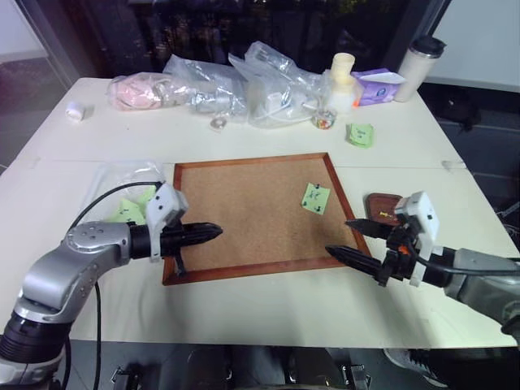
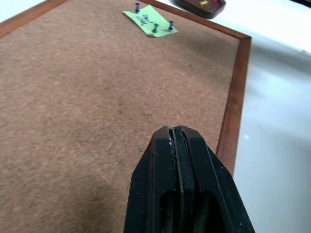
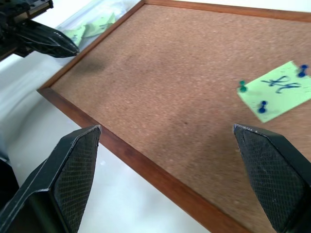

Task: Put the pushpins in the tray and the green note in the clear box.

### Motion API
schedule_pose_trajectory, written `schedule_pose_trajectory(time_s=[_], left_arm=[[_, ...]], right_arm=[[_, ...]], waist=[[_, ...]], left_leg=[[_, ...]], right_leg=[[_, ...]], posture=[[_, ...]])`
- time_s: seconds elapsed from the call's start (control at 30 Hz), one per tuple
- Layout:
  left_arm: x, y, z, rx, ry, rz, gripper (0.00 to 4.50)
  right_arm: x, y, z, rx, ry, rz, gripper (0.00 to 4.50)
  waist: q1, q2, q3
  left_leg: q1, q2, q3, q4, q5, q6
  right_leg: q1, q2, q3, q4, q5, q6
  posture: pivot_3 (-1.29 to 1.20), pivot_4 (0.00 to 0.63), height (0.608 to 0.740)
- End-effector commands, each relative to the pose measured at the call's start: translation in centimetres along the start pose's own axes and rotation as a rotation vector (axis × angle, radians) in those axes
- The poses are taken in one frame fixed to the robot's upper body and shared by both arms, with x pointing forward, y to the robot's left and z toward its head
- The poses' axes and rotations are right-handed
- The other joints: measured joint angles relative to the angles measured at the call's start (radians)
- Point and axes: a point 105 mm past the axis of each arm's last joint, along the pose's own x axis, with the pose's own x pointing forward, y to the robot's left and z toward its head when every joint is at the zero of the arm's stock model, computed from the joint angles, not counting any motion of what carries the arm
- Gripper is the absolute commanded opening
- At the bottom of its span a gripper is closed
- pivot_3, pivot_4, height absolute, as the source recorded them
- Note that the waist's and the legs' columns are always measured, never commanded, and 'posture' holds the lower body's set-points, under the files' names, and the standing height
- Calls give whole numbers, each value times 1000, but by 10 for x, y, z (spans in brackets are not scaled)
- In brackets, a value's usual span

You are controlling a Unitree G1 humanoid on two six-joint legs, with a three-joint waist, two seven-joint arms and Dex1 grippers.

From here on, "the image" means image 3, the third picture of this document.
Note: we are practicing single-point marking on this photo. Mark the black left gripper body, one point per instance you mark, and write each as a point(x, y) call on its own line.
point(11, 21)

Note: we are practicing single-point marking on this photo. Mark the blue push pin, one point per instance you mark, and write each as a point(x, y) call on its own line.
point(302, 71)
point(262, 107)

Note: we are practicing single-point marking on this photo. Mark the green note with blue writing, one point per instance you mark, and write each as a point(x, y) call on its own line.
point(279, 95)

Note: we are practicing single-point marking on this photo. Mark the clear bag of green notes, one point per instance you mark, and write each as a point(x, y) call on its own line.
point(102, 17)

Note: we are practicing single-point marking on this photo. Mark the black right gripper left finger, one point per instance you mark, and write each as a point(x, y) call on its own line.
point(73, 174)

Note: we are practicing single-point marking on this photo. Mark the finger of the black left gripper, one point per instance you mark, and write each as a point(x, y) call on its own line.
point(52, 32)
point(46, 47)

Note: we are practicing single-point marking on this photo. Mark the cork board with wooden frame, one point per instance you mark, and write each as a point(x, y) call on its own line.
point(170, 80)

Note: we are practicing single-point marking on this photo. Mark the green push pin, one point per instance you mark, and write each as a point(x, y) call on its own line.
point(242, 87)

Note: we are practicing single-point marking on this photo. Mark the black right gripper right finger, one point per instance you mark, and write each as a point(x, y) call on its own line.
point(272, 174)

